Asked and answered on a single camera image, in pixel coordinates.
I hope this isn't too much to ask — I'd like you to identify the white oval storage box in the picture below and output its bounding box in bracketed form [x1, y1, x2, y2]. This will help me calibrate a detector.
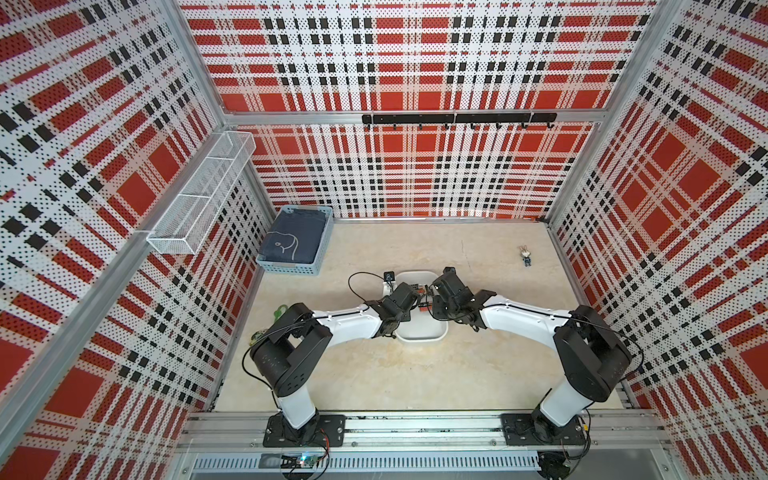
[395, 270, 449, 345]

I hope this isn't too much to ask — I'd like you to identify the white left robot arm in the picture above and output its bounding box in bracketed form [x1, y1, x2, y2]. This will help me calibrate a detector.
[245, 283, 419, 432]

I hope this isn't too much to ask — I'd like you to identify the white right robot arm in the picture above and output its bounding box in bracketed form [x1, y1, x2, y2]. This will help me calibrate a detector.
[427, 267, 633, 430]

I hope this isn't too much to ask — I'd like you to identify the light blue plastic basket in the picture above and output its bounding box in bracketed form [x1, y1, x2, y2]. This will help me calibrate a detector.
[257, 205, 334, 276]

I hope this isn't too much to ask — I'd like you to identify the folded blue denim garment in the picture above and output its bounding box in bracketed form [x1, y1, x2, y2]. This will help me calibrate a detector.
[261, 209, 327, 264]

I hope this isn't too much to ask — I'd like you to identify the green circuit board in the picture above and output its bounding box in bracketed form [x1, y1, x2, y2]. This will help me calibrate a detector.
[280, 453, 323, 470]

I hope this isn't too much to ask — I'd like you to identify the small rabbit figure keychain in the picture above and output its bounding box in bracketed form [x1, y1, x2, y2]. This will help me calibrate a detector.
[519, 245, 532, 267]

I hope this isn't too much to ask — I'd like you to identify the green carabiner keychain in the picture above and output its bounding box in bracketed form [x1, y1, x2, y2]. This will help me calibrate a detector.
[249, 304, 288, 347]

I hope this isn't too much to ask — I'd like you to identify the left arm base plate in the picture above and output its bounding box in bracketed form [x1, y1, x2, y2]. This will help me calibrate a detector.
[262, 413, 346, 448]

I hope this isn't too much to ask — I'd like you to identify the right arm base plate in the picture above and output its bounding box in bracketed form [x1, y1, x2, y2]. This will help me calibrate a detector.
[500, 413, 587, 447]

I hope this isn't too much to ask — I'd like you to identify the black hook rail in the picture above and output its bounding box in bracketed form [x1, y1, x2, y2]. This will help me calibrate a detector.
[361, 112, 558, 127]

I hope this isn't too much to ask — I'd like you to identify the white wire mesh shelf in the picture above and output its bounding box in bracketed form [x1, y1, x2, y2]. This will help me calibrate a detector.
[147, 131, 255, 255]

